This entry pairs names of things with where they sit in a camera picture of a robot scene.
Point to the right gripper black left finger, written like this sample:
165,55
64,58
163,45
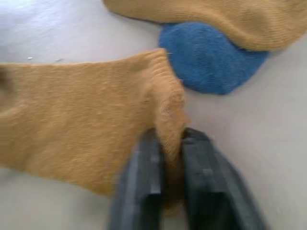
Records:
141,191

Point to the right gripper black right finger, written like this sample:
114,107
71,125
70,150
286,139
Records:
211,191

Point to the tan knitted sock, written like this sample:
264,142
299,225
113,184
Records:
72,115

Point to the orange cloth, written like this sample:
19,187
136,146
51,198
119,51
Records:
251,21

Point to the blue towel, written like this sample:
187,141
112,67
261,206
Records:
206,62

